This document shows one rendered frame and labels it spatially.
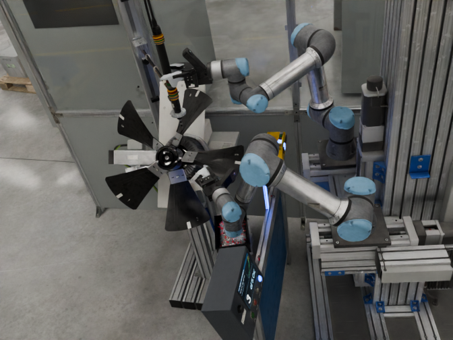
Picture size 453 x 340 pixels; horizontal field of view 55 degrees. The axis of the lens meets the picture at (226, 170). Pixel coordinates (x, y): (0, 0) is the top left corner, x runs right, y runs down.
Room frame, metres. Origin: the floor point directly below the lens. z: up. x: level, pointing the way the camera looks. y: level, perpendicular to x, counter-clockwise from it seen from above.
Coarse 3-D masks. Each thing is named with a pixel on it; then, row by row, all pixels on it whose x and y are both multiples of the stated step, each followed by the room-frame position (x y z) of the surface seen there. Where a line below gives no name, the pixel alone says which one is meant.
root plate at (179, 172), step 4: (172, 172) 1.66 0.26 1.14; (176, 172) 1.67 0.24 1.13; (180, 172) 1.68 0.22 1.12; (184, 172) 1.68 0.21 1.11; (172, 176) 1.65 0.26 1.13; (176, 176) 1.66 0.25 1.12; (180, 176) 1.66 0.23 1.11; (184, 176) 1.67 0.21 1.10; (172, 180) 1.63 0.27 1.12; (176, 180) 1.64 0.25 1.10; (180, 180) 1.65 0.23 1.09; (184, 180) 1.65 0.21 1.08
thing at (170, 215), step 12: (180, 192) 1.59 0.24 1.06; (192, 192) 1.61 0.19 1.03; (168, 204) 1.54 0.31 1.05; (180, 204) 1.55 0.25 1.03; (192, 204) 1.56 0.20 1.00; (168, 216) 1.51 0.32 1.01; (180, 216) 1.51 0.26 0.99; (192, 216) 1.52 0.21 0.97; (204, 216) 1.52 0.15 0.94; (168, 228) 1.47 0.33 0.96; (180, 228) 1.47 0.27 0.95
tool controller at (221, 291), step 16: (224, 256) 1.00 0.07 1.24; (240, 256) 0.98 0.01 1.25; (224, 272) 0.93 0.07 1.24; (240, 272) 0.91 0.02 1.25; (256, 272) 0.98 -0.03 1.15; (208, 288) 0.89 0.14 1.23; (224, 288) 0.87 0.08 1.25; (240, 288) 0.87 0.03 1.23; (208, 304) 0.83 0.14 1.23; (224, 304) 0.80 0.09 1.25; (240, 304) 0.81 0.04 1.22; (208, 320) 0.81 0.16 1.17; (224, 320) 0.79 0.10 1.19; (240, 320) 0.78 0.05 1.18; (224, 336) 0.79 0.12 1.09; (240, 336) 0.77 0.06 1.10
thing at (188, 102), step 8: (192, 88) 1.92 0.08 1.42; (184, 96) 1.94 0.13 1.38; (192, 96) 1.88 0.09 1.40; (200, 96) 1.84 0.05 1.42; (208, 96) 1.81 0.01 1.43; (184, 104) 1.90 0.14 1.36; (192, 104) 1.84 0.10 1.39; (200, 104) 1.80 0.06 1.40; (208, 104) 1.77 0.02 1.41; (192, 112) 1.80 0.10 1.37; (200, 112) 1.76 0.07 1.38; (184, 120) 1.80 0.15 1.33; (192, 120) 1.76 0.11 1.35; (184, 128) 1.76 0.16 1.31
